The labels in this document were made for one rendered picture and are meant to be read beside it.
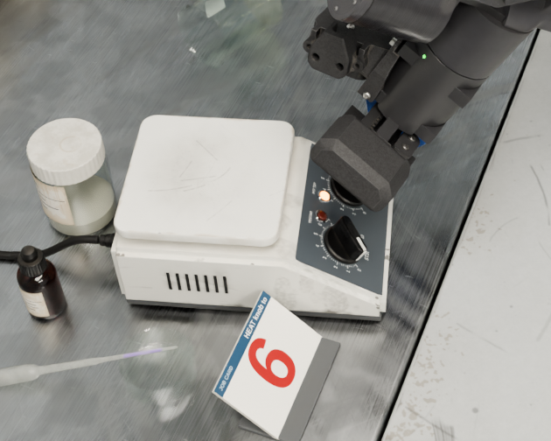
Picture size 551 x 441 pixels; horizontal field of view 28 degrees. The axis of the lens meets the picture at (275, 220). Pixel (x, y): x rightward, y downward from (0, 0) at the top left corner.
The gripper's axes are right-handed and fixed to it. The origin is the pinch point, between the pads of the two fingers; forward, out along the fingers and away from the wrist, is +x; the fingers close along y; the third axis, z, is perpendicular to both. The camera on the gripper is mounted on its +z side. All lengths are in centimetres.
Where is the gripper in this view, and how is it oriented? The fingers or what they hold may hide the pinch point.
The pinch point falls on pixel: (366, 151)
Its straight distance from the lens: 82.1
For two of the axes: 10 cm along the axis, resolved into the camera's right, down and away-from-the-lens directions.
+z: -7.6, -6.5, 0.0
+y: -4.6, 5.5, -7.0
